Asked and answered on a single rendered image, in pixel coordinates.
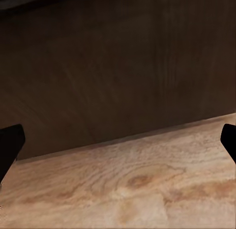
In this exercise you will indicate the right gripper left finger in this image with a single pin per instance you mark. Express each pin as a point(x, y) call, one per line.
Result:
point(12, 139)

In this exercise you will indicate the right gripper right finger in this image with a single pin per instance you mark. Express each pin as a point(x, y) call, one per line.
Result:
point(228, 139)

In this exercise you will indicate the cabinet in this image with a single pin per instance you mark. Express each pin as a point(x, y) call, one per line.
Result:
point(80, 72)

